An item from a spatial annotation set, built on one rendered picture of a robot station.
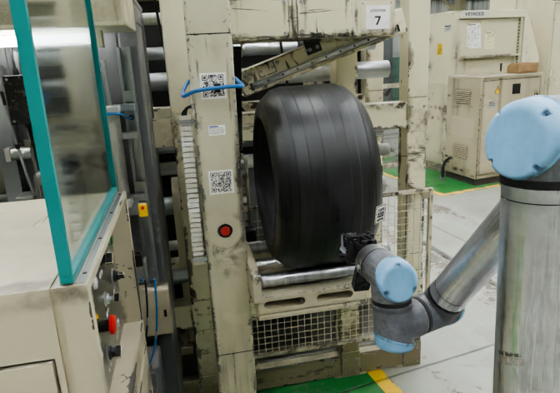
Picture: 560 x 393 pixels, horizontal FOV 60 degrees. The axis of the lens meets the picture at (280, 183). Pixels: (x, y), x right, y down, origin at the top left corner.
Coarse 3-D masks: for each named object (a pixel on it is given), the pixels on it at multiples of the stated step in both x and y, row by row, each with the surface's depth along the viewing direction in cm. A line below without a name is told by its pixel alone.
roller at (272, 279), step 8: (336, 264) 157; (344, 264) 156; (272, 272) 153; (280, 272) 153; (288, 272) 153; (296, 272) 153; (304, 272) 153; (312, 272) 154; (320, 272) 154; (328, 272) 154; (336, 272) 155; (344, 272) 155; (352, 272) 156; (264, 280) 151; (272, 280) 151; (280, 280) 151; (288, 280) 152; (296, 280) 153; (304, 280) 153; (312, 280) 154
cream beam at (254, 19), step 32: (256, 0) 162; (288, 0) 164; (320, 0) 166; (352, 0) 169; (384, 0) 171; (256, 32) 164; (288, 32) 167; (320, 32) 169; (352, 32) 171; (384, 32) 174
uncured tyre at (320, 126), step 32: (288, 96) 143; (320, 96) 144; (352, 96) 146; (256, 128) 169; (288, 128) 135; (320, 128) 135; (352, 128) 136; (256, 160) 178; (288, 160) 133; (320, 160) 132; (352, 160) 134; (256, 192) 179; (288, 192) 133; (320, 192) 132; (352, 192) 134; (288, 224) 136; (320, 224) 135; (352, 224) 138; (288, 256) 146; (320, 256) 145
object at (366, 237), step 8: (368, 232) 130; (344, 240) 130; (352, 240) 126; (360, 240) 126; (368, 240) 121; (376, 240) 121; (352, 248) 126; (360, 248) 122; (352, 256) 126; (352, 264) 127
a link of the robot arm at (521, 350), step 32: (544, 96) 70; (512, 128) 70; (544, 128) 66; (512, 160) 70; (544, 160) 66; (512, 192) 73; (544, 192) 69; (512, 224) 73; (544, 224) 70; (512, 256) 74; (544, 256) 71; (512, 288) 75; (544, 288) 72; (512, 320) 76; (544, 320) 73; (512, 352) 77; (544, 352) 74; (512, 384) 78; (544, 384) 75
